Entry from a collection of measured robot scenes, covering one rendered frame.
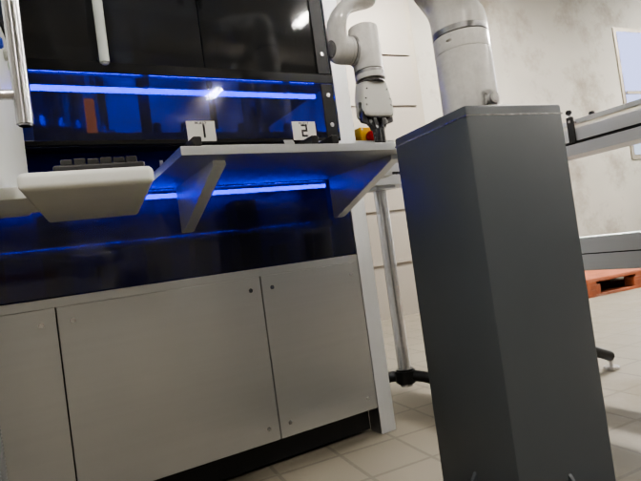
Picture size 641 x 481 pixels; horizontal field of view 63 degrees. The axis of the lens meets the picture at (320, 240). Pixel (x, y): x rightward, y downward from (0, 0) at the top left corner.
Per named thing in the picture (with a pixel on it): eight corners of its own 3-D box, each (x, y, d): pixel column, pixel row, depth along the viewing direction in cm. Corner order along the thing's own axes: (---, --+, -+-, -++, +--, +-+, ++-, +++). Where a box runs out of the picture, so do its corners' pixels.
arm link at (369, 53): (361, 65, 140) (389, 66, 144) (354, 17, 141) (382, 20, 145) (346, 77, 148) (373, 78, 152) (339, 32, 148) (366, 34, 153)
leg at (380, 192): (390, 386, 201) (362, 190, 203) (408, 381, 206) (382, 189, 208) (404, 389, 193) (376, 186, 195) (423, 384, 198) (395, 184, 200)
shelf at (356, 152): (139, 194, 149) (138, 187, 149) (344, 181, 183) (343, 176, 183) (181, 155, 107) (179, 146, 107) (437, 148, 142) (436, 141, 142)
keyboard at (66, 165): (69, 206, 119) (68, 196, 119) (134, 201, 125) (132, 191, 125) (52, 173, 82) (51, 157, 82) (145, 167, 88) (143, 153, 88)
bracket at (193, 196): (181, 233, 146) (175, 187, 146) (192, 232, 147) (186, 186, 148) (219, 218, 116) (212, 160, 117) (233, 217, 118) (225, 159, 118)
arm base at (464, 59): (538, 108, 109) (526, 21, 109) (466, 109, 101) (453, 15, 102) (477, 132, 126) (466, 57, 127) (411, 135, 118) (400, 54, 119)
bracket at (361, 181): (333, 218, 170) (328, 178, 171) (341, 217, 172) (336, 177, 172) (397, 201, 141) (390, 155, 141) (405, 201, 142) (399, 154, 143)
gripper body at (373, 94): (377, 85, 152) (383, 122, 151) (348, 84, 147) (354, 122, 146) (392, 75, 145) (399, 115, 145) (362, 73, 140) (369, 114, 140)
